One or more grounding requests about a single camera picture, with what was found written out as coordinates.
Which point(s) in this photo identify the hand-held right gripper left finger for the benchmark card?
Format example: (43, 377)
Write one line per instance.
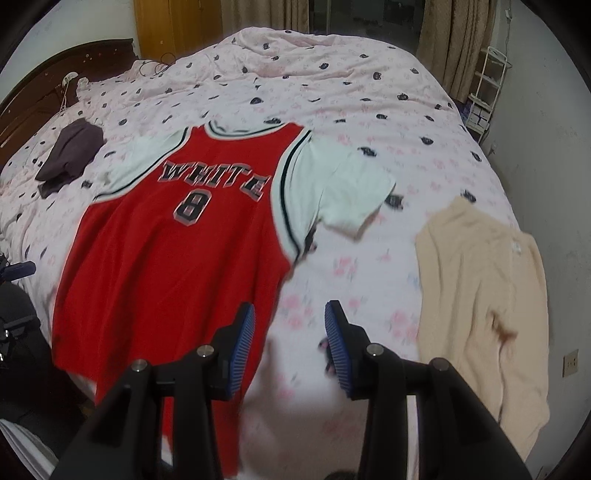
(245, 332)

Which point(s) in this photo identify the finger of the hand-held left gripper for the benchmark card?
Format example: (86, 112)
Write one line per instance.
(18, 271)

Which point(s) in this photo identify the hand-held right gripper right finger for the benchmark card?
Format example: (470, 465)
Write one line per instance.
(333, 332)

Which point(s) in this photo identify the red basketball jersey white sleeves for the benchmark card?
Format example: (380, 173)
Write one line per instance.
(184, 258)

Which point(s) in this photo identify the person's black pants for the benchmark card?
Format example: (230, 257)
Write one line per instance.
(32, 387)

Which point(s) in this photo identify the dark brown garment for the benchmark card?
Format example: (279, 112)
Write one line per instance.
(69, 147)

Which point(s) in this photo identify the beige knit sweater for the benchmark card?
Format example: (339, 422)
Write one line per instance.
(471, 277)

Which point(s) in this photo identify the dark wooden headboard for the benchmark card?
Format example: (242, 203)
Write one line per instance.
(37, 78)

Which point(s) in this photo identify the pink floral cat quilt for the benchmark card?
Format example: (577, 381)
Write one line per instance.
(369, 110)

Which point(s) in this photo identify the light wooden wardrobe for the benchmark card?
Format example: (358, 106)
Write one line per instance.
(175, 27)

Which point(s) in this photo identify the beige curtain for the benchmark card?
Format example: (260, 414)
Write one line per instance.
(455, 41)
(263, 16)

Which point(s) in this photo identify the wall socket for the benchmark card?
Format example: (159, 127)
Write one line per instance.
(572, 362)

